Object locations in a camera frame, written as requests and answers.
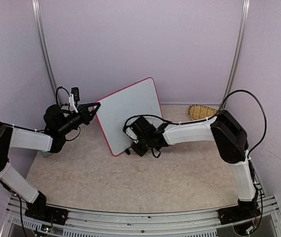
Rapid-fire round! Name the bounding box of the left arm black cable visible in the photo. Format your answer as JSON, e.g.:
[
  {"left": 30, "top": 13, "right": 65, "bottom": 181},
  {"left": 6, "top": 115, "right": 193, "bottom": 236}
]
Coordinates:
[{"left": 55, "top": 85, "right": 80, "bottom": 142}]

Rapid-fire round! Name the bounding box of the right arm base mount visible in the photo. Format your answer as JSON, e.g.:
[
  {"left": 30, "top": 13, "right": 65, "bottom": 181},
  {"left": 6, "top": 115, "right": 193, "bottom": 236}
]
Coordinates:
[{"left": 218, "top": 200, "right": 261, "bottom": 225}]

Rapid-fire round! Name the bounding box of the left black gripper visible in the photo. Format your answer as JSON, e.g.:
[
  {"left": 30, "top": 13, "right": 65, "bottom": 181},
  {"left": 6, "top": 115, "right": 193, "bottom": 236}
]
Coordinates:
[{"left": 58, "top": 103, "right": 101, "bottom": 136}]

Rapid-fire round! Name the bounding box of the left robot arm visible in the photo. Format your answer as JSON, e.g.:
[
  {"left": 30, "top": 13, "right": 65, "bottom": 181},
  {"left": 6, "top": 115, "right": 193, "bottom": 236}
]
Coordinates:
[{"left": 0, "top": 102, "right": 101, "bottom": 220}]

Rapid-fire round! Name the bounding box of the left aluminium corner post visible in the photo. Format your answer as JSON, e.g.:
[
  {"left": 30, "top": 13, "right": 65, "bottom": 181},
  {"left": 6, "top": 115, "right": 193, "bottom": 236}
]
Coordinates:
[{"left": 31, "top": 0, "right": 59, "bottom": 102}]

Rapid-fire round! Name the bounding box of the pink framed whiteboard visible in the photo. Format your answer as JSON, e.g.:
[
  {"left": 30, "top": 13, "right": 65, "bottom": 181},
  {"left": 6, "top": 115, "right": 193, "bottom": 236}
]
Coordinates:
[{"left": 96, "top": 78, "right": 163, "bottom": 157}]

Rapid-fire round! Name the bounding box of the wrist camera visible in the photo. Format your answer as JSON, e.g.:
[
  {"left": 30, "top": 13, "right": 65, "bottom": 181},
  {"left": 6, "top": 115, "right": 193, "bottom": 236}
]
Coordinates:
[
  {"left": 123, "top": 125, "right": 139, "bottom": 143},
  {"left": 69, "top": 87, "right": 80, "bottom": 113}
]

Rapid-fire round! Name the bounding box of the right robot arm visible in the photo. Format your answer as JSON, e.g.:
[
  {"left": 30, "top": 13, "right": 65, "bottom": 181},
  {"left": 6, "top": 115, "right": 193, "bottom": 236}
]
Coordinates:
[{"left": 123, "top": 110, "right": 258, "bottom": 219}]

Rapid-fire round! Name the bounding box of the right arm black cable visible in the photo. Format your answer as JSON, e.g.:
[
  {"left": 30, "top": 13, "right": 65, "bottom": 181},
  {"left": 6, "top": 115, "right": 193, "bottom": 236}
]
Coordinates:
[{"left": 124, "top": 89, "right": 267, "bottom": 158}]

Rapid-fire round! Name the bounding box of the front aluminium rail frame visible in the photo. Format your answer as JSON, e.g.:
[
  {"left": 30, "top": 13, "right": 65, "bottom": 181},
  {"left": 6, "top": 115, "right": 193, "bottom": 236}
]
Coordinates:
[{"left": 0, "top": 195, "right": 281, "bottom": 237}]

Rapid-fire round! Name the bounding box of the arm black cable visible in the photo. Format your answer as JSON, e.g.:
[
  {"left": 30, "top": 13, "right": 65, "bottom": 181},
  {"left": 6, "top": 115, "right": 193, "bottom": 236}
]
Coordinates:
[
  {"left": 124, "top": 89, "right": 267, "bottom": 158},
  {"left": 55, "top": 85, "right": 80, "bottom": 142}
]

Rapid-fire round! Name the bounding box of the light blue mug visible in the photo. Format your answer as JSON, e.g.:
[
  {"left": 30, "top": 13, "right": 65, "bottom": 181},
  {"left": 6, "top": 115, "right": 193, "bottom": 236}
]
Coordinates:
[{"left": 41, "top": 152, "right": 52, "bottom": 158}]

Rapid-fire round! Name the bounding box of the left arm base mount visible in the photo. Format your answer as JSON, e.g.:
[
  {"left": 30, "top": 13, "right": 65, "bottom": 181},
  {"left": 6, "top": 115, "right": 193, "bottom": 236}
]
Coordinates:
[{"left": 25, "top": 192, "right": 69, "bottom": 226}]

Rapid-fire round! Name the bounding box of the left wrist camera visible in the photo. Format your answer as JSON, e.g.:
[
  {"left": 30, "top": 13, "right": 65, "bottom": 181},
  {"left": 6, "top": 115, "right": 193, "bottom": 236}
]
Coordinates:
[{"left": 69, "top": 87, "right": 80, "bottom": 113}]

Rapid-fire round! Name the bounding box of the woven bamboo tray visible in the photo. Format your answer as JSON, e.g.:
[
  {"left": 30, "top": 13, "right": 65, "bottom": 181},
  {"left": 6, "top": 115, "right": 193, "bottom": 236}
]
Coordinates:
[{"left": 188, "top": 104, "right": 217, "bottom": 120}]

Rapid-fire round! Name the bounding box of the aluminium corner post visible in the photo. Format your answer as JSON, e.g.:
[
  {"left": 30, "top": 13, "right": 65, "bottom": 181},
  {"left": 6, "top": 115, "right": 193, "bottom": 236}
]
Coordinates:
[
  {"left": 222, "top": 0, "right": 250, "bottom": 108},
  {"left": 31, "top": 0, "right": 59, "bottom": 102}
]

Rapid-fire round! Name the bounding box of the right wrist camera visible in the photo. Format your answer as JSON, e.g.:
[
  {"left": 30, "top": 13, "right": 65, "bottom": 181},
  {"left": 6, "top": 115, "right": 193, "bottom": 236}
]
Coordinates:
[{"left": 123, "top": 125, "right": 139, "bottom": 143}]

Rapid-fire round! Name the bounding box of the right aluminium corner post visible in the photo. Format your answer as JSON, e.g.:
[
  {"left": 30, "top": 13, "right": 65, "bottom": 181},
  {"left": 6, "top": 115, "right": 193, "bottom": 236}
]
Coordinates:
[{"left": 222, "top": 0, "right": 250, "bottom": 108}]

